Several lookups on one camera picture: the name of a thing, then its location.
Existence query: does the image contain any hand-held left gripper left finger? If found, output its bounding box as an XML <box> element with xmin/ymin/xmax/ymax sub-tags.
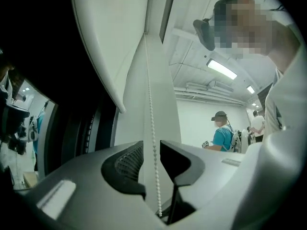
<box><xmin>14</xmin><ymin>139</ymin><xmax>170</xmax><ymax>230</ymax></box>

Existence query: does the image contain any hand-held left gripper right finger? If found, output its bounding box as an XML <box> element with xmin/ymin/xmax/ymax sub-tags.
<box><xmin>159</xmin><ymin>139</ymin><xmax>248</xmax><ymax>226</ymax></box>

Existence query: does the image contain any white bead chain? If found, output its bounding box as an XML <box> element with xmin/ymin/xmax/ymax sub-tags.
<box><xmin>143</xmin><ymin>31</ymin><xmax>163</xmax><ymax>217</ymax></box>

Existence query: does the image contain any white roller blind window covering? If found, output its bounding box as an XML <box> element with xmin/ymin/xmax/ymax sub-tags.
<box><xmin>69</xmin><ymin>0</ymin><xmax>152</xmax><ymax>114</ymax></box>

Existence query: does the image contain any black window mullion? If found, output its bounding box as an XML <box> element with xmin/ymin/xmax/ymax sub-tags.
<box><xmin>159</xmin><ymin>0</ymin><xmax>178</xmax><ymax>45</ymax></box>

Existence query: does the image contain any white ceiling air conditioner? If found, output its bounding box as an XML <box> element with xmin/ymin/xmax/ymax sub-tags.
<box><xmin>186</xmin><ymin>80</ymin><xmax>234</xmax><ymax>93</ymax></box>

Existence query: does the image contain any long ceiling light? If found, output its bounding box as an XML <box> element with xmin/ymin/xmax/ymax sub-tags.
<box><xmin>206</xmin><ymin>58</ymin><xmax>238</xmax><ymax>81</ymax></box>

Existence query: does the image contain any person's white shirt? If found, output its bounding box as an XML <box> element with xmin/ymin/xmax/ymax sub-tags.
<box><xmin>262</xmin><ymin>20</ymin><xmax>307</xmax><ymax>145</ymax></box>

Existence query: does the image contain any person's head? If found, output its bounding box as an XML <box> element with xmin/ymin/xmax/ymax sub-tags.
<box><xmin>213</xmin><ymin>0</ymin><xmax>302</xmax><ymax>73</ymax></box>

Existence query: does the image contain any dark window frame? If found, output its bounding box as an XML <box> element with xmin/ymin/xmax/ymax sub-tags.
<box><xmin>38</xmin><ymin>90</ymin><xmax>120</xmax><ymax>177</ymax></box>

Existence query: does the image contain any black head-worn camera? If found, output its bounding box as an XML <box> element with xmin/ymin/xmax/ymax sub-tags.
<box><xmin>192</xmin><ymin>18</ymin><xmax>216</xmax><ymax>52</ymax></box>

